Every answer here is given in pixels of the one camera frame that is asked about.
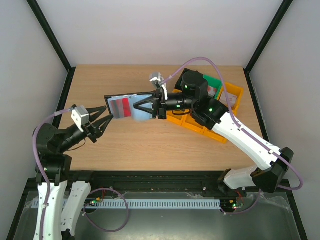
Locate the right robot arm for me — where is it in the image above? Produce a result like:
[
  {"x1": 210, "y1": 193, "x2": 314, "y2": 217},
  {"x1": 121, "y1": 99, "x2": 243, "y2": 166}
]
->
[{"x1": 133, "y1": 70, "x2": 294, "y2": 196}]

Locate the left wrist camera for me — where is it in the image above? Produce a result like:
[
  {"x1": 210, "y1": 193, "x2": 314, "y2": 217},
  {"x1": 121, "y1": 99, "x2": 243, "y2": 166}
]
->
[{"x1": 71, "y1": 105, "x2": 90, "y2": 133}]

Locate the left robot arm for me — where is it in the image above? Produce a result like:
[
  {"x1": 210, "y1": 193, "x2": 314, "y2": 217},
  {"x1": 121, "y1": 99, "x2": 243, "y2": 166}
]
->
[{"x1": 32, "y1": 105, "x2": 114, "y2": 240}]

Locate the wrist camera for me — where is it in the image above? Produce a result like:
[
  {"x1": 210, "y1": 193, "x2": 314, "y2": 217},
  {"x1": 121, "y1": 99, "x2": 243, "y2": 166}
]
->
[
  {"x1": 71, "y1": 105, "x2": 90, "y2": 133},
  {"x1": 149, "y1": 72, "x2": 168, "y2": 100}
]

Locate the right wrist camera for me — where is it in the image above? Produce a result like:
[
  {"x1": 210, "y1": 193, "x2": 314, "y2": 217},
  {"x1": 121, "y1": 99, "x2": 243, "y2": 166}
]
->
[{"x1": 149, "y1": 72, "x2": 168, "y2": 100}]

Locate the white red circle card stack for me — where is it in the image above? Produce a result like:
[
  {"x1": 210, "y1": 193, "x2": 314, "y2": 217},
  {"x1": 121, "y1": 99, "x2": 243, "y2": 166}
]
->
[{"x1": 207, "y1": 86, "x2": 218, "y2": 98}]

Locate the yellow bin back right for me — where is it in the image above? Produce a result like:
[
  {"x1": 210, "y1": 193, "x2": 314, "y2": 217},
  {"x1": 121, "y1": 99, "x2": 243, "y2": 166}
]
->
[{"x1": 217, "y1": 82, "x2": 244, "y2": 116}]

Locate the black bin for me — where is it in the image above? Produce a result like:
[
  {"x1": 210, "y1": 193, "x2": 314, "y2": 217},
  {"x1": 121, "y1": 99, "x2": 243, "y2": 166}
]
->
[{"x1": 174, "y1": 68, "x2": 191, "y2": 91}]

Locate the yellow bin front left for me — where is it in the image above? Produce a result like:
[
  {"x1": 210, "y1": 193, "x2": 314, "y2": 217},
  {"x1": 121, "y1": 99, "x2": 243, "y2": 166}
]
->
[{"x1": 165, "y1": 87, "x2": 187, "y2": 126}]

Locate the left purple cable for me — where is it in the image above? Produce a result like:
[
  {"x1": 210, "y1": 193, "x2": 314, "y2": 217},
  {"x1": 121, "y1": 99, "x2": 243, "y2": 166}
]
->
[{"x1": 32, "y1": 106, "x2": 76, "y2": 240}]

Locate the right frame post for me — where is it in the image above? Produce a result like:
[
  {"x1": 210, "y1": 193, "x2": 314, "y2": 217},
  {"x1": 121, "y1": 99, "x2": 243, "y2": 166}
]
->
[{"x1": 244, "y1": 0, "x2": 293, "y2": 75}]

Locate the purple cable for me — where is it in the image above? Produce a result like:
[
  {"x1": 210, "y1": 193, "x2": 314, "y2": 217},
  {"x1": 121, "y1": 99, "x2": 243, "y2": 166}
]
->
[
  {"x1": 159, "y1": 56, "x2": 304, "y2": 217},
  {"x1": 32, "y1": 106, "x2": 76, "y2": 240}
]

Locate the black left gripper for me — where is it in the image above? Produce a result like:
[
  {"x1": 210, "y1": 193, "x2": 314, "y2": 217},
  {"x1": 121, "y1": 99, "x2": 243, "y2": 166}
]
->
[{"x1": 58, "y1": 105, "x2": 114, "y2": 153}]

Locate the white pink card stack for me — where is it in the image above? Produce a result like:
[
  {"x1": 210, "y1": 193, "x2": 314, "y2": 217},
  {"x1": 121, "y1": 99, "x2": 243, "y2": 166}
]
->
[{"x1": 219, "y1": 91, "x2": 238, "y2": 108}]

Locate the left frame post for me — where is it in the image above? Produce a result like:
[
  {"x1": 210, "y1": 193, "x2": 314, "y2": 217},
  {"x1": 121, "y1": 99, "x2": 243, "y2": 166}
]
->
[{"x1": 26, "y1": 0, "x2": 76, "y2": 73}]

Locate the yellow bin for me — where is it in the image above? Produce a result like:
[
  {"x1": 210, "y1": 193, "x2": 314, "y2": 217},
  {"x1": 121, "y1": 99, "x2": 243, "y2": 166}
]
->
[
  {"x1": 217, "y1": 82, "x2": 244, "y2": 116},
  {"x1": 165, "y1": 87, "x2": 187, "y2": 126},
  {"x1": 203, "y1": 128, "x2": 228, "y2": 144},
  {"x1": 181, "y1": 114, "x2": 205, "y2": 135}
]

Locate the frame post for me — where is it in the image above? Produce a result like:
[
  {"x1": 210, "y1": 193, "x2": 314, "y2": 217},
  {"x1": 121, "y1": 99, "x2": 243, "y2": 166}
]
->
[
  {"x1": 26, "y1": 0, "x2": 76, "y2": 73},
  {"x1": 244, "y1": 0, "x2": 293, "y2": 75}
]

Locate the red card in holder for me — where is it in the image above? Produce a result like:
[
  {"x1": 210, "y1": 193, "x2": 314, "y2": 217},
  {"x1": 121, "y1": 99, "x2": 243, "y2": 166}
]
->
[{"x1": 109, "y1": 97, "x2": 132, "y2": 119}]

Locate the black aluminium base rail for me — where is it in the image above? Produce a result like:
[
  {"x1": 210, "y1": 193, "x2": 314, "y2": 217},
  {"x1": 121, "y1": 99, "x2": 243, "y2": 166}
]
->
[{"x1": 27, "y1": 170, "x2": 291, "y2": 198}]

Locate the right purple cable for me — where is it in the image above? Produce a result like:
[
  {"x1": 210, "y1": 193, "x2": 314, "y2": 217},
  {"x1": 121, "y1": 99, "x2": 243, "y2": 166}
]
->
[{"x1": 159, "y1": 56, "x2": 304, "y2": 217}]

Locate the black leather card holder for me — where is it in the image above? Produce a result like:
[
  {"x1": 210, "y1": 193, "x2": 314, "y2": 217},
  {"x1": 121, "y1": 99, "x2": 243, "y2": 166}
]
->
[{"x1": 104, "y1": 91, "x2": 157, "y2": 122}]

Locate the yellow bin front middle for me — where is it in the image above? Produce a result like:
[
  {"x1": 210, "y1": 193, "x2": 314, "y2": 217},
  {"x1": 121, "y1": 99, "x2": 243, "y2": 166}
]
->
[{"x1": 181, "y1": 114, "x2": 205, "y2": 135}]

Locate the slotted cable duct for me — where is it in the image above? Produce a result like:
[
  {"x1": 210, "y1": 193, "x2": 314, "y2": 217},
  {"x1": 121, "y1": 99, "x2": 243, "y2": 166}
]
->
[{"x1": 86, "y1": 199, "x2": 221, "y2": 210}]

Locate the yellow bin front right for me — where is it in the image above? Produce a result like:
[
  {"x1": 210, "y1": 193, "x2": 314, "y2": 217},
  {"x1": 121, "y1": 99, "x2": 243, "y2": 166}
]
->
[{"x1": 203, "y1": 128, "x2": 228, "y2": 144}]

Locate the green bin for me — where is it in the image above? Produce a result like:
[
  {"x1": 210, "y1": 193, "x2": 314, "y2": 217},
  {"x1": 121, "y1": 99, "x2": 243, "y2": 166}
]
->
[{"x1": 203, "y1": 75, "x2": 223, "y2": 100}]

